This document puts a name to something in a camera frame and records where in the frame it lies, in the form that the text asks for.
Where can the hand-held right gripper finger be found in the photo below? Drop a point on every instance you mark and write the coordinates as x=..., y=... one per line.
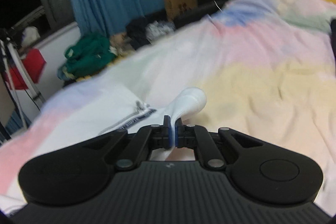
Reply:
x=172, y=136
x=178, y=138

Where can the white pants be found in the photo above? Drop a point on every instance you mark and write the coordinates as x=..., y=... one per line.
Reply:
x=189, y=100

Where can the pile of mixed clothes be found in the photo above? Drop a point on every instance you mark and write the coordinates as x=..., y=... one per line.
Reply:
x=65, y=74

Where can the white patterned cloth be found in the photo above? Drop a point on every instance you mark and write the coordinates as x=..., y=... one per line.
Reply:
x=160, y=29

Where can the tan cloth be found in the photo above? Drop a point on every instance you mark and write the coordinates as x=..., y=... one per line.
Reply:
x=119, y=41

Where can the pastel bed duvet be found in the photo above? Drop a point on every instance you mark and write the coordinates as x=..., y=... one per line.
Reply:
x=262, y=69

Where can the black garment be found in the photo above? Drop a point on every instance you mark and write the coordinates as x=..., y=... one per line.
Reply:
x=137, y=29

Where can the green garment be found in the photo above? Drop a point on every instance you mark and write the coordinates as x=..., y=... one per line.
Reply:
x=86, y=56

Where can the black sofa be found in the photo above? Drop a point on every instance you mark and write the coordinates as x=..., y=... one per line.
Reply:
x=191, y=18

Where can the brown paper bag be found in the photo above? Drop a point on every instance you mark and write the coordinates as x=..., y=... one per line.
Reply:
x=181, y=5

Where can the red garment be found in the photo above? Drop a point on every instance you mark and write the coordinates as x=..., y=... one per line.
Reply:
x=32, y=64

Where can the pale hanging cloth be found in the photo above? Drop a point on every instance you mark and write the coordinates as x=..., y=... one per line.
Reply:
x=30, y=35

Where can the silver steamer stand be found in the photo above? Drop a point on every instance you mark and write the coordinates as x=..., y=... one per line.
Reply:
x=11, y=52

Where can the dark cloth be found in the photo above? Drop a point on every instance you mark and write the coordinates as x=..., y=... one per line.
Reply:
x=333, y=40

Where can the metal balcony railing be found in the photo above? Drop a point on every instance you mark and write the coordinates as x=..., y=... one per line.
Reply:
x=29, y=16

